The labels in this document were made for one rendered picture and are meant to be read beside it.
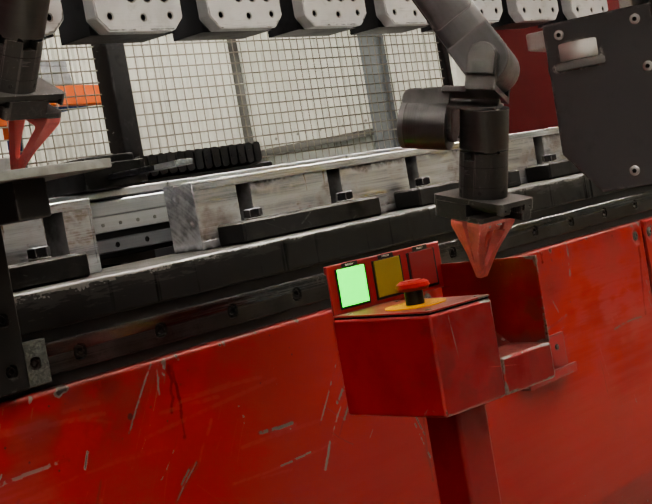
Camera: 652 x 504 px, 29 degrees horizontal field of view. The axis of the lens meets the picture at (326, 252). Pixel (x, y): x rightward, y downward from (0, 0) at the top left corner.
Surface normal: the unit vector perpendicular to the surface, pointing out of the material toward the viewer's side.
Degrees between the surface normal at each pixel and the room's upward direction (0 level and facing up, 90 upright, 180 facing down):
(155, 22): 90
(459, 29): 80
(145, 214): 90
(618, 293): 90
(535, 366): 90
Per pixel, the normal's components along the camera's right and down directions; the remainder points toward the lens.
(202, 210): 0.74, -0.09
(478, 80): -0.34, -0.10
